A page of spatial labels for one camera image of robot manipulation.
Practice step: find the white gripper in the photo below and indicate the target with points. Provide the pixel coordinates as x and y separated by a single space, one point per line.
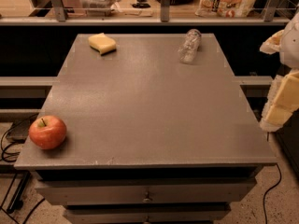
291 46

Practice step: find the clear plastic water bottle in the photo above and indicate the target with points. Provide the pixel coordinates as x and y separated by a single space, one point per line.
191 43

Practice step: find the red apple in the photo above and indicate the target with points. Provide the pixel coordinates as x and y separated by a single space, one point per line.
47 132

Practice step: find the colourful snack bag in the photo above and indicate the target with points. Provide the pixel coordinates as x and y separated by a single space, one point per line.
225 8

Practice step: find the grey cabinet with drawers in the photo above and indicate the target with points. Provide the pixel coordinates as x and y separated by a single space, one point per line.
140 122

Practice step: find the yellow sponge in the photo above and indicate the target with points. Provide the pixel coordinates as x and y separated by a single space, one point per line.
102 43

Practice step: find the round drawer knob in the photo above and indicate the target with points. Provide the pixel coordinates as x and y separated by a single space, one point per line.
147 199

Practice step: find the clear plastic container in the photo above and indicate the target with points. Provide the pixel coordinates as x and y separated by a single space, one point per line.
98 7

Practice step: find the grey metal shelf rail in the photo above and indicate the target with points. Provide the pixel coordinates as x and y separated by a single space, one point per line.
161 12

